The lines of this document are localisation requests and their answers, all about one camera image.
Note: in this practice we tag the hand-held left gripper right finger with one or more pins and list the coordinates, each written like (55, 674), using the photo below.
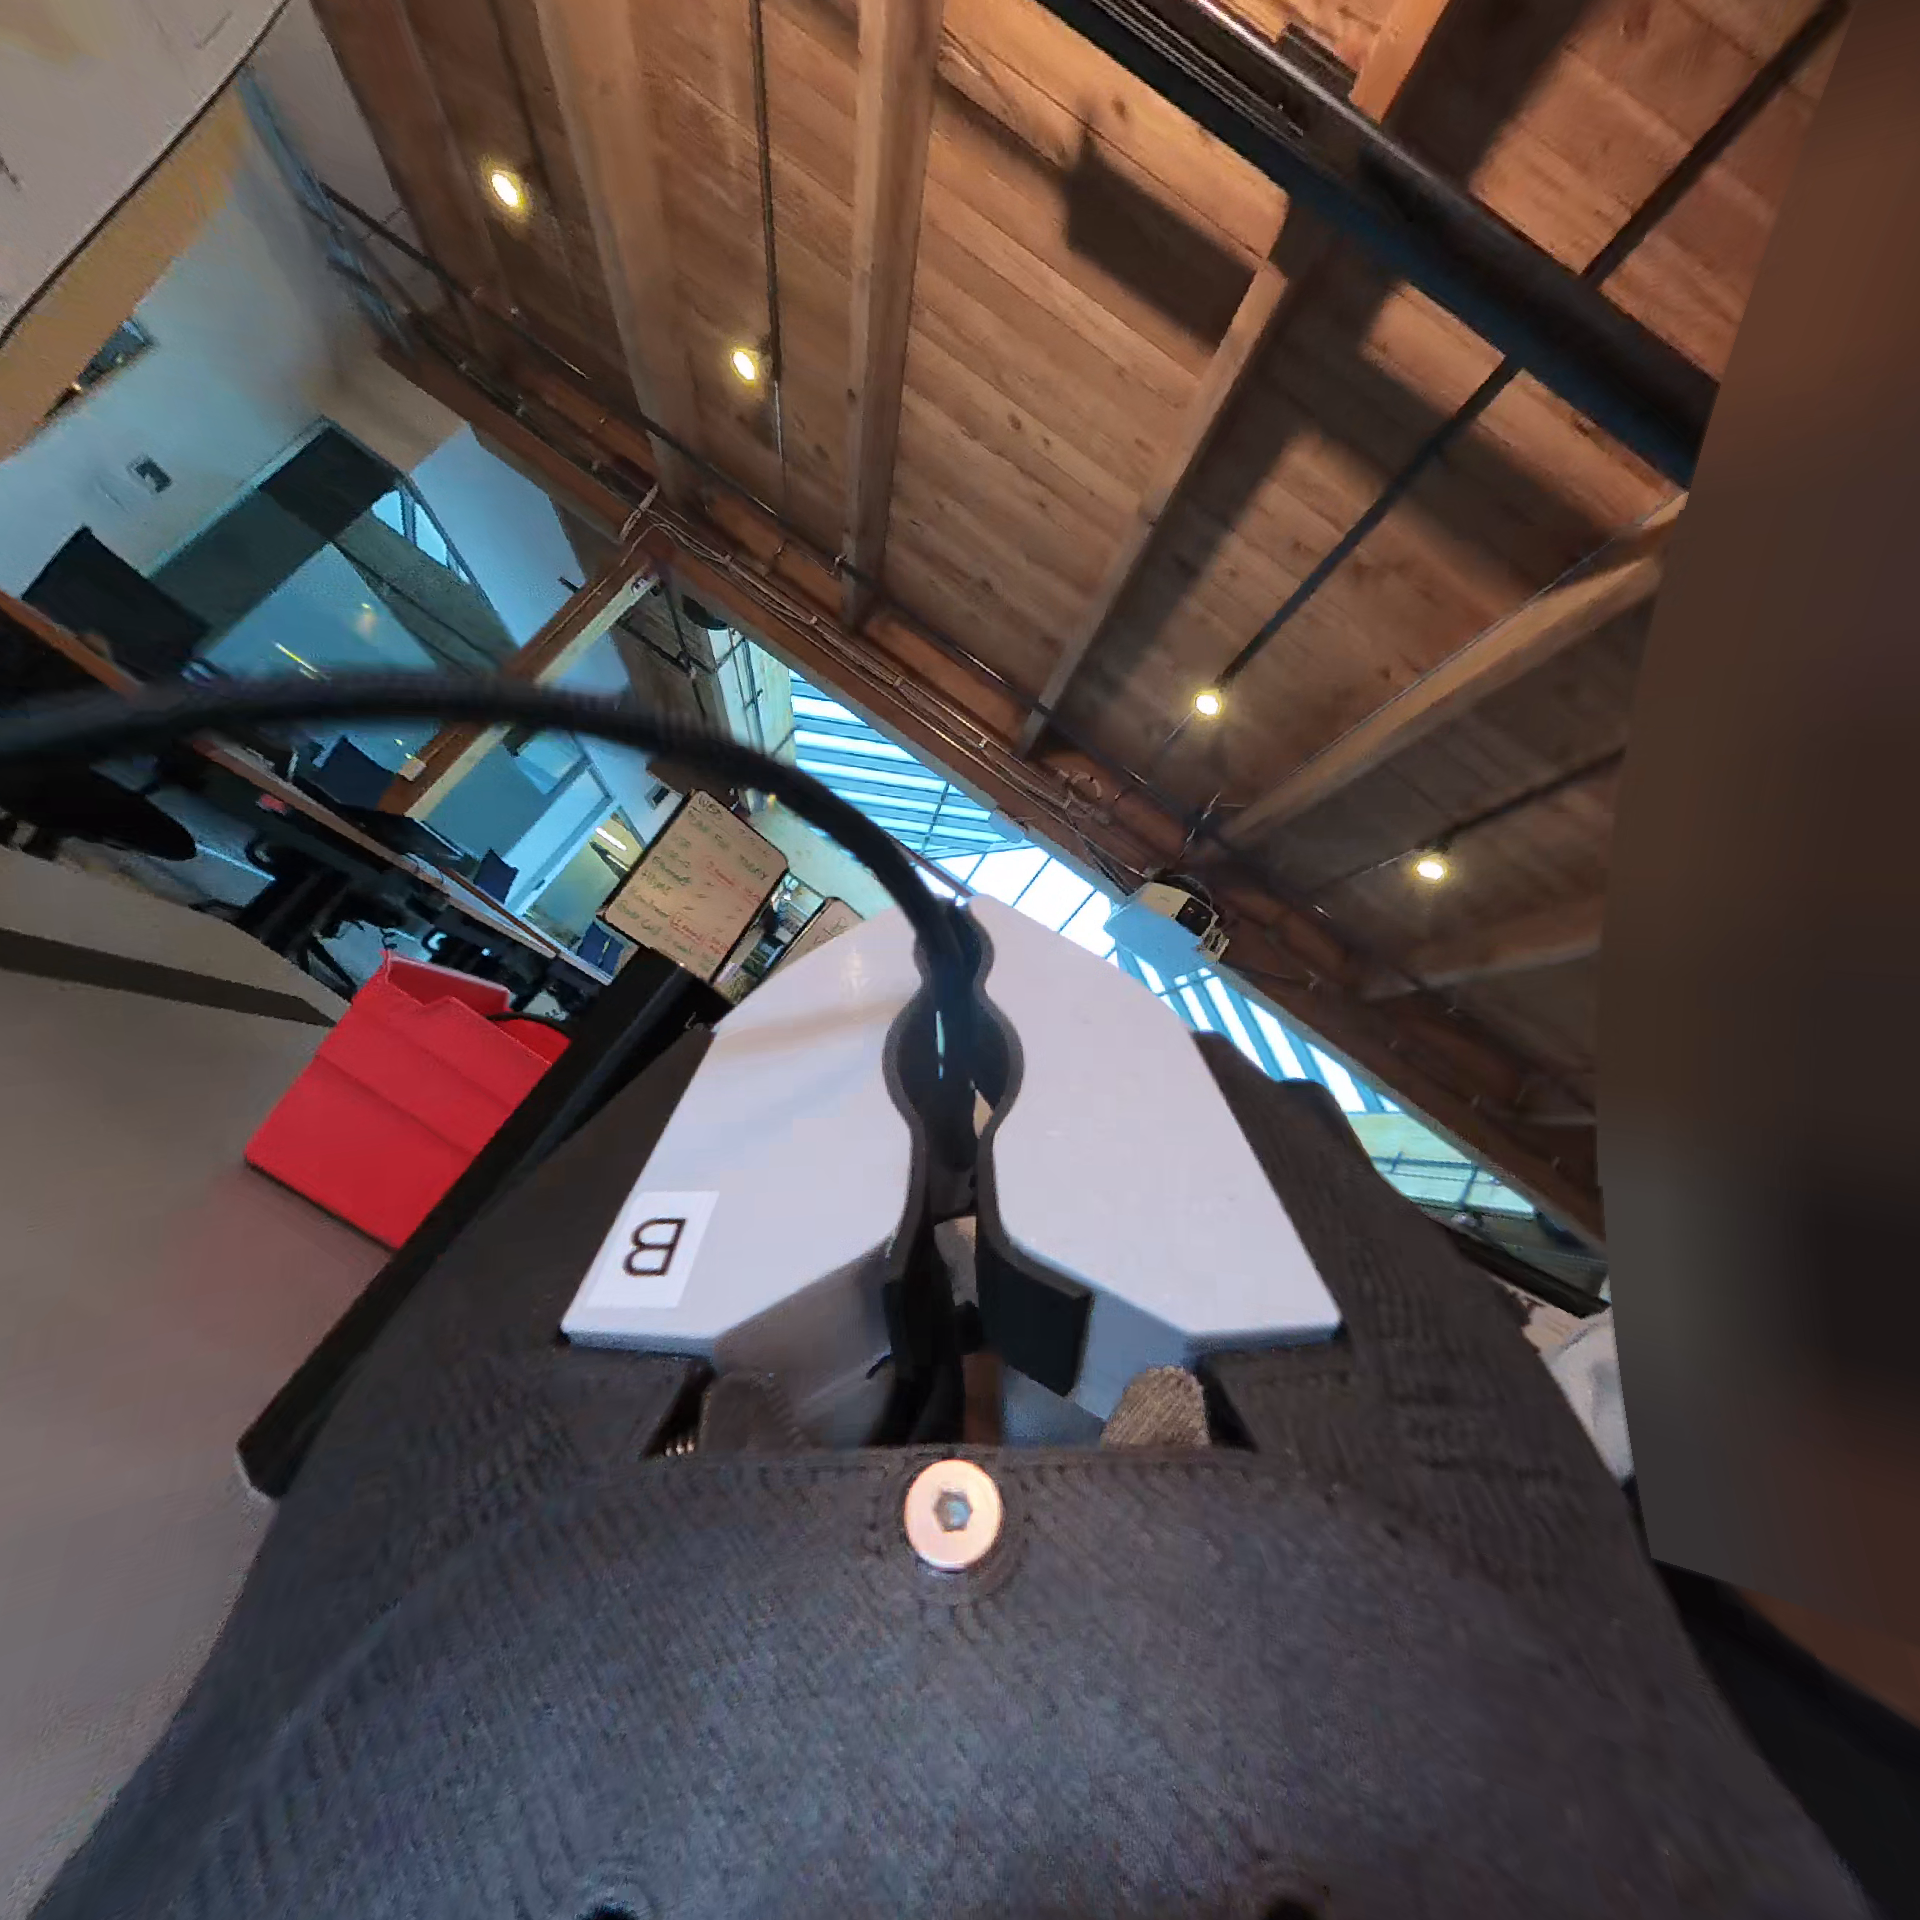
(1155, 1171)

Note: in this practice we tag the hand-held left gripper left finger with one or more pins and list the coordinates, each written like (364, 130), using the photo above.
(765, 1155)

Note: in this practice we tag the red plastic bin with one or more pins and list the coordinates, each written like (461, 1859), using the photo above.
(405, 1095)

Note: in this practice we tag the handwritten whiteboard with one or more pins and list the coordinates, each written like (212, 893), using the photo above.
(698, 885)
(810, 945)

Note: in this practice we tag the ceiling projector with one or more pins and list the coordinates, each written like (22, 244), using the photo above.
(1186, 914)

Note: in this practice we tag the black flat bar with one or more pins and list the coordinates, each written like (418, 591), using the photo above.
(504, 1201)

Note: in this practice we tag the wooden pillar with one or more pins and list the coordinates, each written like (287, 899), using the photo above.
(599, 612)

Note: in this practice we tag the black swivel office chair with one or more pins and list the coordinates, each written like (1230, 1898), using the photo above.
(91, 796)

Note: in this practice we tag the black computer monitor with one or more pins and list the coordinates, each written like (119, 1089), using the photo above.
(112, 609)

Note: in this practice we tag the black hanging light fixture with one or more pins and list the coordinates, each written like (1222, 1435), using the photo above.
(1442, 235)

